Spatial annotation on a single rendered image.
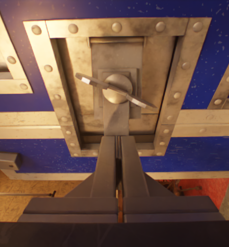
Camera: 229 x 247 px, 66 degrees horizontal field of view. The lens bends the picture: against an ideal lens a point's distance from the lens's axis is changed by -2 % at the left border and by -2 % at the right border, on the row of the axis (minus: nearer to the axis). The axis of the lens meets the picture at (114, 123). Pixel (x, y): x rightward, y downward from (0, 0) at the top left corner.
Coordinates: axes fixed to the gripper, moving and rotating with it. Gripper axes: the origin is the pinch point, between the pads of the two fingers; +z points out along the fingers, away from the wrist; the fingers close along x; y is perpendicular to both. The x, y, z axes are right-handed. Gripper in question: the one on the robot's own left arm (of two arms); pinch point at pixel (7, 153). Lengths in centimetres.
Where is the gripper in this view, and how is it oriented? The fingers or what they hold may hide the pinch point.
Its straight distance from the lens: 29.8
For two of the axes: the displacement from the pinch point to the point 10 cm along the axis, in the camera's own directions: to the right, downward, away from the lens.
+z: 9.9, 1.0, 1.2
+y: 1.6, -6.6, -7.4
